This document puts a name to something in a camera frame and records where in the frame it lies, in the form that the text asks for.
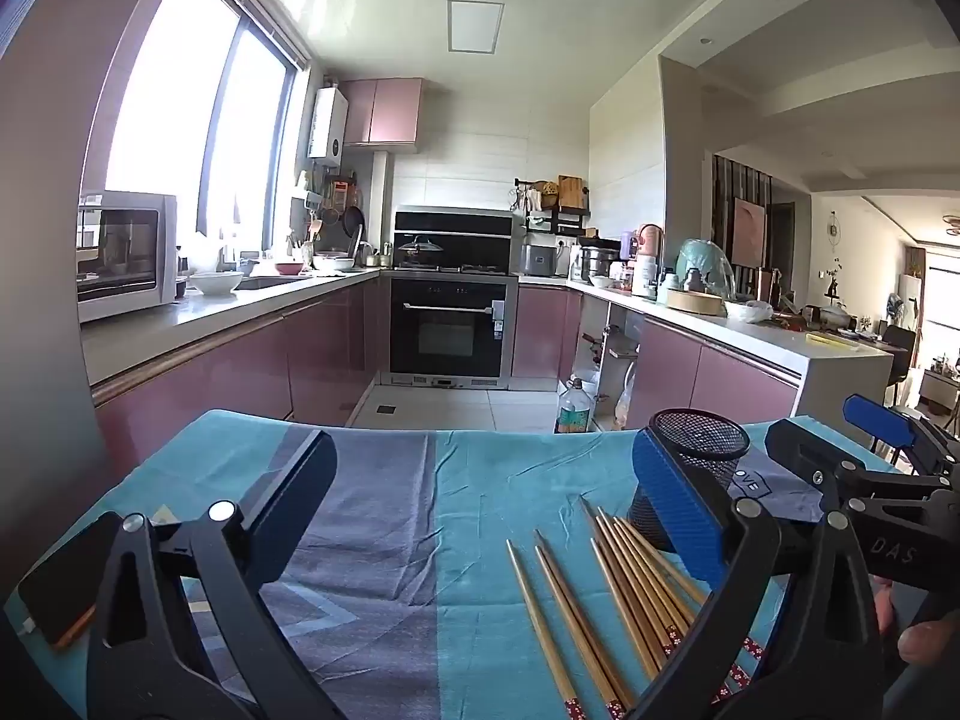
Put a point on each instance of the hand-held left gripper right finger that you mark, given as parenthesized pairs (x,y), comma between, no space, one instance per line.
(675,510)

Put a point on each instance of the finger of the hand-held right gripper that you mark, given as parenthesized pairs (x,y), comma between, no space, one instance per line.
(799,450)
(877,416)

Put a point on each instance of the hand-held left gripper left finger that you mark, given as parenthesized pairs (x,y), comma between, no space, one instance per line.
(296,510)

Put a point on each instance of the black mesh holder cup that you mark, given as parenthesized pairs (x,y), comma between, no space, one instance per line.
(705,450)

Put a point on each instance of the bundle of wooden chopsticks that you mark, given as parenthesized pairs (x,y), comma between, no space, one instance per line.
(637,585)

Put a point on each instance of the floral-tipped wooden chopstick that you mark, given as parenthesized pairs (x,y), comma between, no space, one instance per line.
(572,626)
(540,626)
(585,619)

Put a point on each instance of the person's right hand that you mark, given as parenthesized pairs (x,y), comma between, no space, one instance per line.
(926,641)

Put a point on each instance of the black dining chair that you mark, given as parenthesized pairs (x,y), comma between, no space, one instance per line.
(898,349)

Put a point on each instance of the yellow flat object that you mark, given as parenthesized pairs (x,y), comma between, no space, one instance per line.
(829,341)

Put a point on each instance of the cooking oil bottle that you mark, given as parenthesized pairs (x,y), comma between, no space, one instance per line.
(574,409)

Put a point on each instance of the pink kitchen counter cabinets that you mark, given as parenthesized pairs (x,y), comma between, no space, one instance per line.
(675,360)
(240,367)

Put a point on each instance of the white plastic bag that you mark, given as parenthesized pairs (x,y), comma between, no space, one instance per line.
(746,309)

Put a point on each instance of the copper vacuum flask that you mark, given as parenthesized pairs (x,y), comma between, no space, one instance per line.
(765,285)

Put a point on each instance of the round bamboo steamer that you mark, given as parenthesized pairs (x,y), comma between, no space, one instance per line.
(694,301)

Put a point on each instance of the teal and grey tablecloth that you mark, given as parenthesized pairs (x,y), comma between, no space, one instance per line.
(487,502)

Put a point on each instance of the teal food cover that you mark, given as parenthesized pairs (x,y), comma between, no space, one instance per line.
(701,266)

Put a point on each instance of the white plastic jar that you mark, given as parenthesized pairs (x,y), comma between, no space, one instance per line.
(643,275)

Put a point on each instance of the built-in black oven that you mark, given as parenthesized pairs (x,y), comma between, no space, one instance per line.
(450,330)

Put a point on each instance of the pink bowl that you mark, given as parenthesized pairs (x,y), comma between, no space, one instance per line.
(287,268)

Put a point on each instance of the black smartphone orange case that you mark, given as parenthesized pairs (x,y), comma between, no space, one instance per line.
(64,585)

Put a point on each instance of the wide white bowl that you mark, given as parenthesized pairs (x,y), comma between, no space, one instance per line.
(334,262)

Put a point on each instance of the pink kettle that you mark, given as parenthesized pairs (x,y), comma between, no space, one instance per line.
(649,247)

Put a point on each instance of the steel cooking pot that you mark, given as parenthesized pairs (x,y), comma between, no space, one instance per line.
(596,261)

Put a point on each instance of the pot with glass lid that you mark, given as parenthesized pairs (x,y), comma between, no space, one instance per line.
(420,246)

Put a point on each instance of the hanging frying pan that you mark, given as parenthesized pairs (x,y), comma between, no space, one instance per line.
(352,221)

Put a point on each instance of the countertop microwave oven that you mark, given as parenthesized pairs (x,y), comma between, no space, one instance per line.
(124,255)

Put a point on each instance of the black range hood stove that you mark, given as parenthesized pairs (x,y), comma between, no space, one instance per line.
(480,229)

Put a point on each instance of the kitchen window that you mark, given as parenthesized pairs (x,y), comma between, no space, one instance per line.
(172,90)

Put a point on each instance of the square ceiling light panel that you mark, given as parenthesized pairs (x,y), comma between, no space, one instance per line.
(475,26)

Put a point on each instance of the pink wall picture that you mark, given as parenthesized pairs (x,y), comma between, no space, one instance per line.
(748,232)

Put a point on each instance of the black wall shelf rack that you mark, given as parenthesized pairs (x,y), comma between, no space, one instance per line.
(551,219)

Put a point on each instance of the white wall water heater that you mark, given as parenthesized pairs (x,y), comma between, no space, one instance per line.
(328,124)

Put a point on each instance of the pink wall cabinet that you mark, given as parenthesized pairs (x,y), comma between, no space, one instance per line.
(382,112)

